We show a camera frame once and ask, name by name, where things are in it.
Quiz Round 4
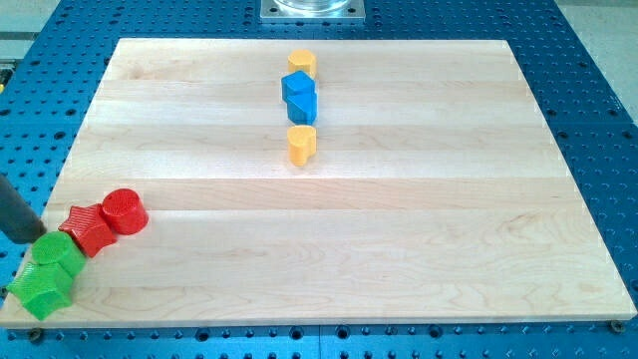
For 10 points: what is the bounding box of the green star block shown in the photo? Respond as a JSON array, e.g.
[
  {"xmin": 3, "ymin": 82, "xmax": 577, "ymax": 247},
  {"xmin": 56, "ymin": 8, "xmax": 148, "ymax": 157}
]
[{"xmin": 7, "ymin": 262, "xmax": 74, "ymax": 320}]

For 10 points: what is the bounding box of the red star block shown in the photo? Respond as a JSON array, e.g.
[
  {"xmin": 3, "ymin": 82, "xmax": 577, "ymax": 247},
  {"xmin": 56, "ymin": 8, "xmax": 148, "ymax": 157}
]
[{"xmin": 58, "ymin": 203, "xmax": 117, "ymax": 257}]

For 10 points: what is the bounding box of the yellow heart block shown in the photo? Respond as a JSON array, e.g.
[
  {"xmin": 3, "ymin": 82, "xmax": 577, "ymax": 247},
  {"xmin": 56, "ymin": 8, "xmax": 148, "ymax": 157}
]
[{"xmin": 287, "ymin": 125, "xmax": 317, "ymax": 167}]

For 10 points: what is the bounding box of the blue triangular block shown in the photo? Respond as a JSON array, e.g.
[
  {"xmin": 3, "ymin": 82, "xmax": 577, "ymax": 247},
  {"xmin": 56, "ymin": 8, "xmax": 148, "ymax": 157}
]
[{"xmin": 286, "ymin": 93, "xmax": 318, "ymax": 126}]

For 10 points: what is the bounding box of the blue cube block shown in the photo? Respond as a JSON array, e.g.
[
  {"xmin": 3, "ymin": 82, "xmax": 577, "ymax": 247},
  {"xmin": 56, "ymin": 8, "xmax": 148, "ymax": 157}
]
[{"xmin": 280, "ymin": 71, "xmax": 316, "ymax": 102}]

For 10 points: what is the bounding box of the wooden board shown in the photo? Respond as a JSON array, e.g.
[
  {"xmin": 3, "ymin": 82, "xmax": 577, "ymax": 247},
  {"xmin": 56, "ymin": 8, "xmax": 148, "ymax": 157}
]
[{"xmin": 43, "ymin": 38, "xmax": 636, "ymax": 328}]

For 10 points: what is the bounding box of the yellow pentagon block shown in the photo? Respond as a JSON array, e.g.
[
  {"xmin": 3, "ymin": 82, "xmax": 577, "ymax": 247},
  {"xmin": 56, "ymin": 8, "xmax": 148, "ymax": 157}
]
[{"xmin": 287, "ymin": 49, "xmax": 317, "ymax": 79}]

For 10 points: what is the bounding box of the red cylinder block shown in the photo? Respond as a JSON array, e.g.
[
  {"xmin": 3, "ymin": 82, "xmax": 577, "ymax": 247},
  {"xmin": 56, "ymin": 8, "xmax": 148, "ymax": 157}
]
[{"xmin": 102, "ymin": 188, "xmax": 149, "ymax": 235}]

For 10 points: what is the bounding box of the green cylinder block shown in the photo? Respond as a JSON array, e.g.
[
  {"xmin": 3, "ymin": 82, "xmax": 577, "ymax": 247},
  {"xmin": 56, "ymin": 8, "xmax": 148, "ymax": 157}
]
[{"xmin": 31, "ymin": 231, "xmax": 86, "ymax": 278}]

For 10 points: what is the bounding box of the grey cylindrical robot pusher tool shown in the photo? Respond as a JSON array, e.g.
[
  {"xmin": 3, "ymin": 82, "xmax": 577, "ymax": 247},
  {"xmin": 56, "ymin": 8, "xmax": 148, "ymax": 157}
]
[{"xmin": 1, "ymin": 175, "xmax": 46, "ymax": 244}]

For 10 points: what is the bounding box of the left board corner screw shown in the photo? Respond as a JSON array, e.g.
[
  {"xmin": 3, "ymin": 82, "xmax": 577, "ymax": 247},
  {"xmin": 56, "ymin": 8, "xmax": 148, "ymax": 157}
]
[{"xmin": 27, "ymin": 328, "xmax": 42, "ymax": 343}]

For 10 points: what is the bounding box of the board corner screw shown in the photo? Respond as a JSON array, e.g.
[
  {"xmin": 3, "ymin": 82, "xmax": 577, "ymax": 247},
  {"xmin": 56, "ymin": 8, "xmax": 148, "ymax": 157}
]
[
  {"xmin": 608, "ymin": 320, "xmax": 625, "ymax": 334},
  {"xmin": 27, "ymin": 328, "xmax": 42, "ymax": 343}
]

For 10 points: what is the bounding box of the right board corner screw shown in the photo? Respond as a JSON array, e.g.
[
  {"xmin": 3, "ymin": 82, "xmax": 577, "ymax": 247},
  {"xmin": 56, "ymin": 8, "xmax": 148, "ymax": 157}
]
[{"xmin": 608, "ymin": 320, "xmax": 625, "ymax": 334}]

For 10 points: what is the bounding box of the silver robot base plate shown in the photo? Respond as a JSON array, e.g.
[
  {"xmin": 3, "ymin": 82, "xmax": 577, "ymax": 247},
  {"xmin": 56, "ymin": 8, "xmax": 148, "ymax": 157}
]
[{"xmin": 257, "ymin": 0, "xmax": 366, "ymax": 24}]

